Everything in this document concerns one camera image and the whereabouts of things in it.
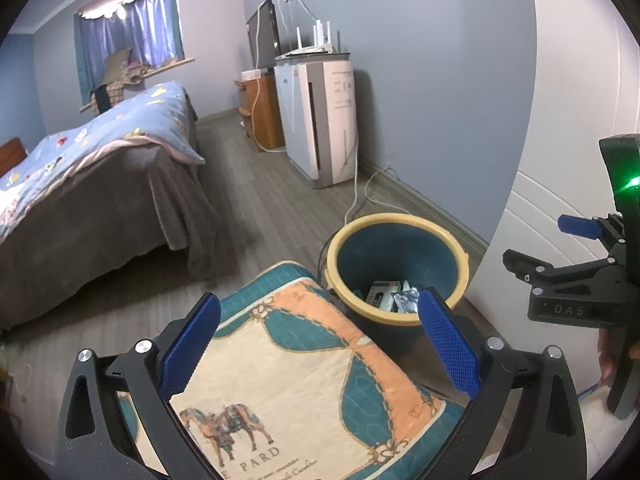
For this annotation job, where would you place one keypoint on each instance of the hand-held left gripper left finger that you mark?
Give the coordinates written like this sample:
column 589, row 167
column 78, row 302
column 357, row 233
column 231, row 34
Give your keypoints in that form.
column 190, row 347

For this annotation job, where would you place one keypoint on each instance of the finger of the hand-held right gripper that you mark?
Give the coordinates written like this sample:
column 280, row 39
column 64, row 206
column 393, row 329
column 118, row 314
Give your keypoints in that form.
column 575, row 272
column 580, row 226

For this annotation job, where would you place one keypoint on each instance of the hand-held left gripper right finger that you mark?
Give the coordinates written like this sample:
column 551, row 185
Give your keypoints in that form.
column 450, row 347

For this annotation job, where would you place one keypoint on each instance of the teal bin with yellow rim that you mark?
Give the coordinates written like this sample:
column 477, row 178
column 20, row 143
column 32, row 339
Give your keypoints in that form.
column 390, row 255

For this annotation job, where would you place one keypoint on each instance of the person's right hand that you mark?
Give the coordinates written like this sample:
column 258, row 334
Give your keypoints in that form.
column 607, row 360

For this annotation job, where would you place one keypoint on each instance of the silver foil wrapper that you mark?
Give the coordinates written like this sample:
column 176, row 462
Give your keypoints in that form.
column 407, row 302

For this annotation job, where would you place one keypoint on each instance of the white printed carton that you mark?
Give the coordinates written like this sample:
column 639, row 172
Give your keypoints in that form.
column 382, row 295

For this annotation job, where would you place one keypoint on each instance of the blue flat box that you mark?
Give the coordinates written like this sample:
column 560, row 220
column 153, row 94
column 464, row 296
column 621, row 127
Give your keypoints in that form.
column 590, row 392

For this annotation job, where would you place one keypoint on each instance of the patterned teal orange cushion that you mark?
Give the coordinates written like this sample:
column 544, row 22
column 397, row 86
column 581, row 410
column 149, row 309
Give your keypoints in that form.
column 300, row 370

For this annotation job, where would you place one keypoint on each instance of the white wardrobe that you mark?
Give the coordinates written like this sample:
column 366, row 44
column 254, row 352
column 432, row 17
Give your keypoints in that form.
column 560, row 110

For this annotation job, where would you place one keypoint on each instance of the white fluffy blanket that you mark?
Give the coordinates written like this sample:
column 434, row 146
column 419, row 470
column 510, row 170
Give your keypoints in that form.
column 605, row 440

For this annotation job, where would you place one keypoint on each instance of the bed with grey blanket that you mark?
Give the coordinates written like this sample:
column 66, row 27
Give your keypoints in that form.
column 100, row 230

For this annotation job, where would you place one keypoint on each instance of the blue printed quilt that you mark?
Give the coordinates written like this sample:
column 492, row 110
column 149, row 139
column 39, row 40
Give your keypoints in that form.
column 100, row 135

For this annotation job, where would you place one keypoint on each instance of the wooden television cabinet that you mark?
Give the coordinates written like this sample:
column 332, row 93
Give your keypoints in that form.
column 262, row 115

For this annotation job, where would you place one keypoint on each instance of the white air purifier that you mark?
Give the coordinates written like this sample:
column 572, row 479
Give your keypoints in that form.
column 325, row 120

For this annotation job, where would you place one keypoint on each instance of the wooden bed headboard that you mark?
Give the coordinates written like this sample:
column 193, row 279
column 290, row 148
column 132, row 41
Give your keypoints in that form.
column 11, row 157

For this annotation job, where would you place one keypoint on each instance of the black bag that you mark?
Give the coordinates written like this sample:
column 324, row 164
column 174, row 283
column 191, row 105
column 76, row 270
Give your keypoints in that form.
column 102, row 101

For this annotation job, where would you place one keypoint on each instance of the plaid cloth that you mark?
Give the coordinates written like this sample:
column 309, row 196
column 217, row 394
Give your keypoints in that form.
column 130, row 77

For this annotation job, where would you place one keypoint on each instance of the small white box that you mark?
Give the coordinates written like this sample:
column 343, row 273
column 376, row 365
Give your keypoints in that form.
column 250, row 74

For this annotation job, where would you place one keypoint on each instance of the wooden window sill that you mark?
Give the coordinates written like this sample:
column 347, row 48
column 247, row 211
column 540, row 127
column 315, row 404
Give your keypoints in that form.
column 175, row 62

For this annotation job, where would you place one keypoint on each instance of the grey pillow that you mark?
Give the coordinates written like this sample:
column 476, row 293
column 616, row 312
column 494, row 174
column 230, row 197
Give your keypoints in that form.
column 117, row 65

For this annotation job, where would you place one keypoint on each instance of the white router with antennas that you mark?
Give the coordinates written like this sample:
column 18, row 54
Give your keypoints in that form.
column 315, row 50

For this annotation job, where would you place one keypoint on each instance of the black flat television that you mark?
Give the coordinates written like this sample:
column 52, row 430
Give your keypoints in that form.
column 265, row 35

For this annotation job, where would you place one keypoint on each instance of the blue window curtain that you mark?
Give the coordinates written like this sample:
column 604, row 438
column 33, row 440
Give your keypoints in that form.
column 150, row 25

